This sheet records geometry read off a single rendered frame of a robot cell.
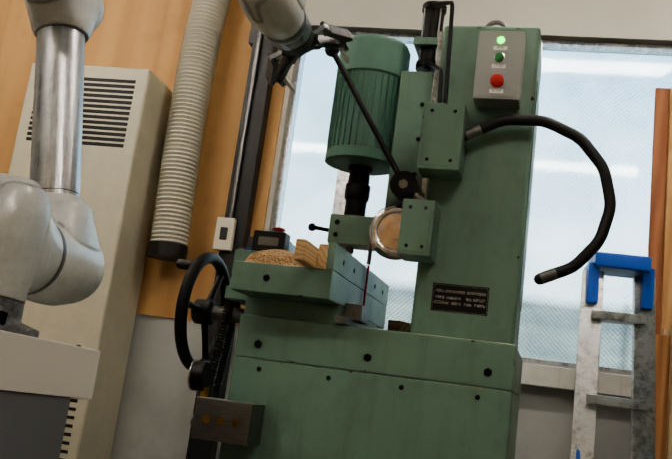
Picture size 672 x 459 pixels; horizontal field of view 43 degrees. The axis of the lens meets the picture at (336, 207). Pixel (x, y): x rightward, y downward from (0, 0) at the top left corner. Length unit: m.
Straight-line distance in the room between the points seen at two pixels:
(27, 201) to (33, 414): 0.36
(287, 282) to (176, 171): 1.75
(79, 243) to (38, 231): 0.16
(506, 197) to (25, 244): 0.98
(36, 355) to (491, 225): 0.96
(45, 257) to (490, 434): 0.89
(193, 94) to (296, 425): 1.99
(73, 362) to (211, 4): 2.36
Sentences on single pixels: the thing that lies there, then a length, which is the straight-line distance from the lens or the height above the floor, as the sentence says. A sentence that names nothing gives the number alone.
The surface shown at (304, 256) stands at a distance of 1.62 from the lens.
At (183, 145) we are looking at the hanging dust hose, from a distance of 3.43.
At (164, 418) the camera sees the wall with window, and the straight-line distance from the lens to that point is 3.48.
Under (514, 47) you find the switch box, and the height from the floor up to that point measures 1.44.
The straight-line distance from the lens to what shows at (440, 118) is 1.85.
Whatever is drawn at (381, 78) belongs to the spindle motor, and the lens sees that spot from 2.03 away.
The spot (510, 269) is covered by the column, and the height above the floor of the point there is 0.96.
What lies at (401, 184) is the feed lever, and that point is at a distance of 1.84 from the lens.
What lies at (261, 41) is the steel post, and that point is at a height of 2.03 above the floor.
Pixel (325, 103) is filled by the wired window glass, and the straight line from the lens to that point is 3.60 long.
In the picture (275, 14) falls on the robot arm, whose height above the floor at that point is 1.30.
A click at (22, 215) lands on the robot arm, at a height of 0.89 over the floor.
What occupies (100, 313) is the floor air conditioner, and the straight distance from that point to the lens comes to 3.29.
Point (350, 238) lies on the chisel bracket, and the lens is 1.97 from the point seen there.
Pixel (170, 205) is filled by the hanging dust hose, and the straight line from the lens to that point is 3.37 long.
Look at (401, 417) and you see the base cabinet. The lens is 1.72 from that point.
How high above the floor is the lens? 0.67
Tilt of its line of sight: 12 degrees up
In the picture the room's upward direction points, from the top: 8 degrees clockwise
